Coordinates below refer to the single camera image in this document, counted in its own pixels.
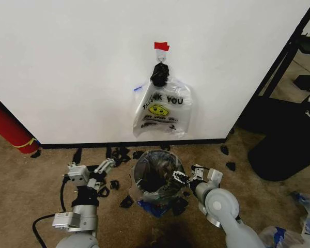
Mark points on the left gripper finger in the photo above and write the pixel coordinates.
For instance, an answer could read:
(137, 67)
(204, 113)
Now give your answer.
(104, 166)
(77, 156)

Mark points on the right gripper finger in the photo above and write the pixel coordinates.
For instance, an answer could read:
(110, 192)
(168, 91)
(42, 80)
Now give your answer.
(179, 174)
(183, 181)

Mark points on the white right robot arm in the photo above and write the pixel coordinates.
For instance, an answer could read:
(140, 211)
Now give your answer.
(222, 205)

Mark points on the black bag scrap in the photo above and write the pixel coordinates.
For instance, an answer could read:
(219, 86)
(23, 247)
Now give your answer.
(126, 202)
(224, 150)
(137, 155)
(35, 154)
(230, 166)
(114, 185)
(122, 155)
(104, 192)
(179, 206)

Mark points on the round trash bin black liner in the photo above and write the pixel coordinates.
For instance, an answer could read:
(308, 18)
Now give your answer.
(155, 170)

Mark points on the clear thank you plastic bag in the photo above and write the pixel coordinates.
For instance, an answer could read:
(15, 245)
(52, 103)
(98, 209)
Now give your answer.
(168, 116)

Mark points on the black rolled garbage bag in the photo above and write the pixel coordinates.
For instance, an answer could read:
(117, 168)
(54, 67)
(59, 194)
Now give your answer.
(160, 75)

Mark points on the clear blue plastic bag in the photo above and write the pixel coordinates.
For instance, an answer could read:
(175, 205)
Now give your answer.
(308, 211)
(281, 237)

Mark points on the blue plastic wrapper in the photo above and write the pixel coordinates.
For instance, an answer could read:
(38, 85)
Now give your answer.
(155, 208)

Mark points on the red rolled mat yellow tape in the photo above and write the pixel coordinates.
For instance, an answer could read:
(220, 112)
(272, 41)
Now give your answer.
(7, 124)

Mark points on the red tape piece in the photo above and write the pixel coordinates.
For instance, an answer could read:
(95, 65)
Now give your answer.
(161, 46)

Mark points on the small black box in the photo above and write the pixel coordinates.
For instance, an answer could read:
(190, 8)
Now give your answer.
(306, 82)

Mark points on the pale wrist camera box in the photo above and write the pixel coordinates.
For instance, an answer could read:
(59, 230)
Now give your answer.
(198, 172)
(77, 172)

